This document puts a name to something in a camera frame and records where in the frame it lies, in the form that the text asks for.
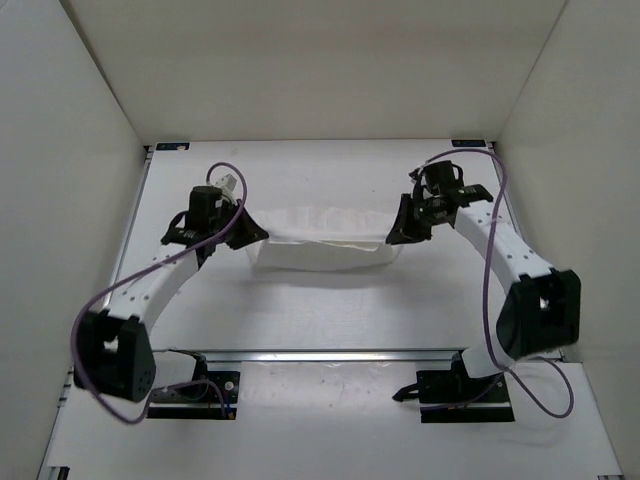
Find aluminium front rail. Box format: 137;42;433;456
201;349;457;363

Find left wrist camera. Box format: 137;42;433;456
212;174;237;199

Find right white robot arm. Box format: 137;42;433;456
386;160;581;410

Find purple cable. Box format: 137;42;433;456
70;161;250;425
409;147;576;417

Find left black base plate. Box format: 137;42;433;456
147;349;241;421

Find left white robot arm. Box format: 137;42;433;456
72;180;268;402

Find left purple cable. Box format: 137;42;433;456
70;161;250;425

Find white fabric skirt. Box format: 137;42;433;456
246;206;402;272

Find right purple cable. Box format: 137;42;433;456
409;147;576;417

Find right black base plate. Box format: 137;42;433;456
416;370;515;424

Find blue corner label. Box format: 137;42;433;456
155;142;190;151
451;139;487;148

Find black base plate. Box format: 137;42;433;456
147;349;241;421
416;370;515;424

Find left blue corner label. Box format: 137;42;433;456
155;142;190;151

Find right blue corner label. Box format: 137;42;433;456
451;139;487;148

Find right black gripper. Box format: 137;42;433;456
388;194;446;246

